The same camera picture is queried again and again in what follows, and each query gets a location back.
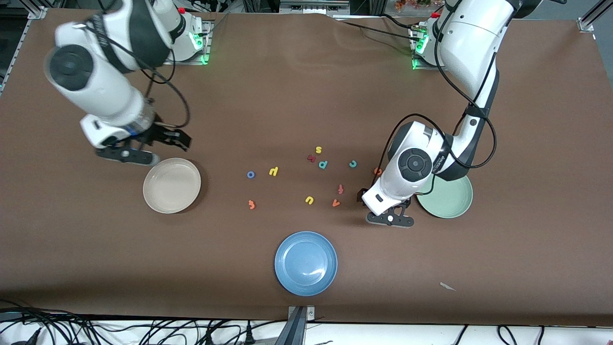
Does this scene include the beige brown round plate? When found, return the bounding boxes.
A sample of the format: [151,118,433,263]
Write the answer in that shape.
[143,158,202,214]

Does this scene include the pale green round plate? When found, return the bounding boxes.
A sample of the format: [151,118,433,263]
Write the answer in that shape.
[416,175,474,219]

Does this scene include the blue round plate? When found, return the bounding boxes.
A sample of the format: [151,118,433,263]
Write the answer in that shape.
[274,231,338,297]

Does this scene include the grey power strip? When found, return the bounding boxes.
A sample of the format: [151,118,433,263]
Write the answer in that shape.
[280,0,351,15]

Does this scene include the orange artificial flowers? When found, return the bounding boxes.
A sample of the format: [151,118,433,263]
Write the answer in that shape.
[395,0,443,11]

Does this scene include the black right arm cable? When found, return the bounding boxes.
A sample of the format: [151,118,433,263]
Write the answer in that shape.
[86,0,191,130]

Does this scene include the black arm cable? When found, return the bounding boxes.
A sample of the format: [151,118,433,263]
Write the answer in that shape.
[86,0,191,130]
[373,0,499,195]

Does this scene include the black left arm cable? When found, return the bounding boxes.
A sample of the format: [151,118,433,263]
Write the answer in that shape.
[373,0,499,195]

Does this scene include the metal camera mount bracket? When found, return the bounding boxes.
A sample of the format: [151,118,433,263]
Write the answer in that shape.
[286,305,317,345]

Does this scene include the black table cable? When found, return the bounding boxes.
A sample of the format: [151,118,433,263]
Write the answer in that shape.
[378,13,417,30]
[335,19,421,43]

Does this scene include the aluminium frame profile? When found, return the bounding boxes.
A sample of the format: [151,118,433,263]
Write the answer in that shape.
[577,0,613,33]
[0,6,48,94]

